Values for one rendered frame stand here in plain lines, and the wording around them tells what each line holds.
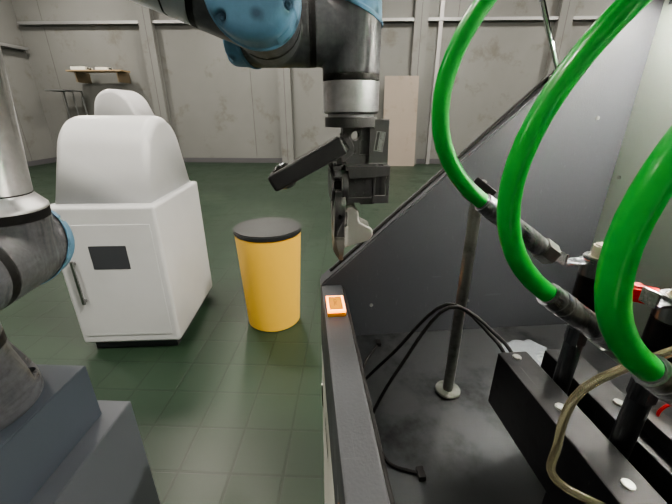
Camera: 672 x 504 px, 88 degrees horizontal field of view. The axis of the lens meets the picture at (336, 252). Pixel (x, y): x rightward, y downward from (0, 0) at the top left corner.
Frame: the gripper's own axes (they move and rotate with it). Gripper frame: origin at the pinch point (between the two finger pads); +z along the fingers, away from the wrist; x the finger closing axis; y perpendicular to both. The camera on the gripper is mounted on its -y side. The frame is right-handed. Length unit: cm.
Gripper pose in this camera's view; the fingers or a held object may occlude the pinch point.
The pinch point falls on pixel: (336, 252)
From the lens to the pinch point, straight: 55.1
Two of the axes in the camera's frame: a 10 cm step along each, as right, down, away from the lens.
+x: -0.9, -3.8, 9.2
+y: 10.0, -0.4, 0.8
